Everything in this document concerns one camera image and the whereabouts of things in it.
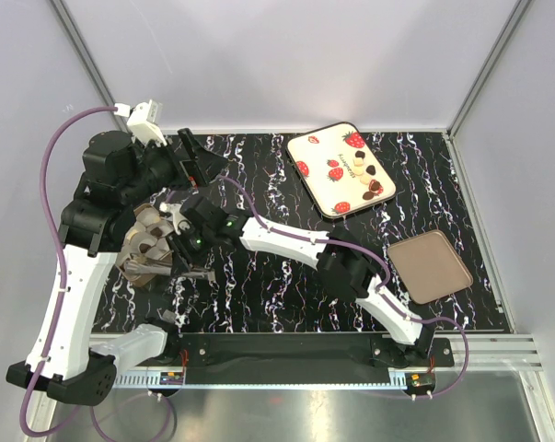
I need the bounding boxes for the metal tongs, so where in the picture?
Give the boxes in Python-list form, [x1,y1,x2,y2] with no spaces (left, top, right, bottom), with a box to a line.
[122,260,215,282]

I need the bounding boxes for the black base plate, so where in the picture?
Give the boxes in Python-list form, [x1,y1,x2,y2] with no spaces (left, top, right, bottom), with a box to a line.
[177,332,456,388]

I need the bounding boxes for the dark square chocolate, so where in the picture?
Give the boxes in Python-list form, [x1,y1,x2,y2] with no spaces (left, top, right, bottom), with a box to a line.
[148,227,164,238]

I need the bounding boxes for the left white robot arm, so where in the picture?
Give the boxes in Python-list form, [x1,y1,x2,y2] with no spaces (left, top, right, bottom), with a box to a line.
[6,129,227,406]

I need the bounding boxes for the rose gold tin lid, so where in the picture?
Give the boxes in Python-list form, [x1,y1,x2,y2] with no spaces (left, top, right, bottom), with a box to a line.
[387,229,473,305]

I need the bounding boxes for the left controller board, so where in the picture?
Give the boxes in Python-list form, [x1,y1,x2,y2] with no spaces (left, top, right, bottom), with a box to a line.
[159,371,185,385]

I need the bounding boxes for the controller board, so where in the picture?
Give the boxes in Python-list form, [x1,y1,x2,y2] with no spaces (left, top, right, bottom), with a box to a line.
[159,371,185,385]
[409,373,436,390]

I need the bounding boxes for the right controller board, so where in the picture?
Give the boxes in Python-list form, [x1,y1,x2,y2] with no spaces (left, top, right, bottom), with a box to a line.
[409,373,436,390]

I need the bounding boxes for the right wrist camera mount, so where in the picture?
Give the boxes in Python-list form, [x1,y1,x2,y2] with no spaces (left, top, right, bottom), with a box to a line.
[159,203,191,235]

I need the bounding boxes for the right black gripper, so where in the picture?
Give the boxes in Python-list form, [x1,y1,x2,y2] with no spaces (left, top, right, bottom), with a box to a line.
[165,225,215,279]

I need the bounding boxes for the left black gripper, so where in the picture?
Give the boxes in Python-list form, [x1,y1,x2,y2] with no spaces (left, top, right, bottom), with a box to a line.
[121,127,229,206]

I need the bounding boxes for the white chocolate middle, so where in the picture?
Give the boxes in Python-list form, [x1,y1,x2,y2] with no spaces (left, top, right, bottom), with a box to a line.
[353,168,371,184]

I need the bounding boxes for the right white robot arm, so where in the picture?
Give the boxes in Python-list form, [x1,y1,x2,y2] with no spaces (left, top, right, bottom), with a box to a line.
[167,195,434,366]

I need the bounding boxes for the gold tin box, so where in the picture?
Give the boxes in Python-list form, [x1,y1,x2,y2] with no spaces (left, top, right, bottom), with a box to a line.
[115,204,174,287]

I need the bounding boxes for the strawberry print tray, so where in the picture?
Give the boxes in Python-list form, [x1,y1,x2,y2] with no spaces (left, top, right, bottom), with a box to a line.
[286,122,397,219]

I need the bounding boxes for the brown leaf chocolate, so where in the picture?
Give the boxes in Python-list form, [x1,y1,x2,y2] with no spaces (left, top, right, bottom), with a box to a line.
[369,180,381,192]

